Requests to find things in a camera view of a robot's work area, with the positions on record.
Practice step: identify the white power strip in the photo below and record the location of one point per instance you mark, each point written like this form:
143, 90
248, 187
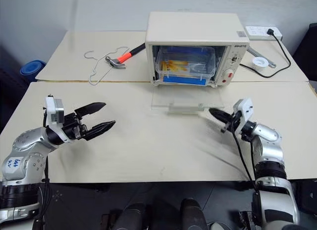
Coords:
260, 32

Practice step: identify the dark rounded shape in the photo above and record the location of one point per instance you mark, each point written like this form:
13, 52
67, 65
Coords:
135, 216
190, 212

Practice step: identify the white tape roll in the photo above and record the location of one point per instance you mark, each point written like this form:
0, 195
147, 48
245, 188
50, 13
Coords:
260, 63

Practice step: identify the glass toaster oven door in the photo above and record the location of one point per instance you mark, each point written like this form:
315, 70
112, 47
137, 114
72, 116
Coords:
183, 101

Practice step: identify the cream toaster oven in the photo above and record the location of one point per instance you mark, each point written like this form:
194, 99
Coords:
193, 27

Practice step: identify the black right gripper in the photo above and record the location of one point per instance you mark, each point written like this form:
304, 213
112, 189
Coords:
232, 122

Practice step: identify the clear blue-clipped food container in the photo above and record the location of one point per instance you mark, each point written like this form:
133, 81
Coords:
198, 57

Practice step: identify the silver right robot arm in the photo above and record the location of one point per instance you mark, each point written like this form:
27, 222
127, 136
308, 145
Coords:
268, 151

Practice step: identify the yellow french fries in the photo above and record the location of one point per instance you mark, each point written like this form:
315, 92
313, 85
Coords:
173, 66

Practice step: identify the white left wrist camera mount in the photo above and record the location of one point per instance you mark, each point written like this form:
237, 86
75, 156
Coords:
53, 111

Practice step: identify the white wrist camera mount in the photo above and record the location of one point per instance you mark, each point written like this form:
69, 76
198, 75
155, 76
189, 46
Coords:
245, 108
53, 111

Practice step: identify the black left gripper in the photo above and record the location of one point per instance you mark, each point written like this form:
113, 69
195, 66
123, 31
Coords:
73, 127

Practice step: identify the black box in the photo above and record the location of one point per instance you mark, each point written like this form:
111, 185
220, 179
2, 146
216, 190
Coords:
308, 196

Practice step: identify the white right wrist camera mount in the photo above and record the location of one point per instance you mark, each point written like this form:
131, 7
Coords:
245, 108

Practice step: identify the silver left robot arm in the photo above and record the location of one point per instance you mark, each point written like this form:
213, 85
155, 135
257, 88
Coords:
27, 143

